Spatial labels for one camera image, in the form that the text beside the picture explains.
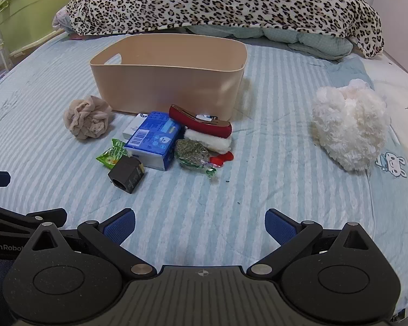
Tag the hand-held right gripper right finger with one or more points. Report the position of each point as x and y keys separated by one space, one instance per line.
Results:
x=278 y=227

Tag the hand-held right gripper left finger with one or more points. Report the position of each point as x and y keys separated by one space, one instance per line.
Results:
x=120 y=227

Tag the black cube box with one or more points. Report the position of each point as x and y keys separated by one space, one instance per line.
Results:
x=125 y=175

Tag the striped light blue bedsheet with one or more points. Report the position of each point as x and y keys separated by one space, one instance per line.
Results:
x=224 y=186

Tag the green snack packet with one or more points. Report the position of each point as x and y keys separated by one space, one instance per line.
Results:
x=110 y=154

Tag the blue tissue packet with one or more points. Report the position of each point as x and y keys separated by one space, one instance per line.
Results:
x=153 y=142

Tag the small white box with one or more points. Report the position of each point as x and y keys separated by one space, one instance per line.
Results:
x=134 y=127

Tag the clear packet of dried greens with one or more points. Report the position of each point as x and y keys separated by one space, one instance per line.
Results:
x=192 y=154

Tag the crumpled beige stocking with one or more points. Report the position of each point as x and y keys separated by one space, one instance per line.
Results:
x=88 y=119

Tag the red and white fluffy sock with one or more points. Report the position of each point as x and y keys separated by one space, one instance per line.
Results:
x=209 y=142

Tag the white fluffy plush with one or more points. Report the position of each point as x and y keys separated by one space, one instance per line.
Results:
x=350 y=129

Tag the red glossy case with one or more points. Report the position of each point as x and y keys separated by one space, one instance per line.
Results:
x=204 y=127

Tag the beige plastic storage bin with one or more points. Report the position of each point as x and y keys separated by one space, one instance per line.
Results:
x=163 y=85

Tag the green plastic storage box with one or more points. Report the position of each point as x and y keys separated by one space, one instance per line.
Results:
x=30 y=17

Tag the pink cloth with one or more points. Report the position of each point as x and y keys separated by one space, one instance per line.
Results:
x=60 y=17

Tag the teal checked quilt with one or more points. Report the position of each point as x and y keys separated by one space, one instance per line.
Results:
x=309 y=42

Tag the leopard print blanket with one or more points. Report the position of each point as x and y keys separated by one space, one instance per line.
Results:
x=224 y=0

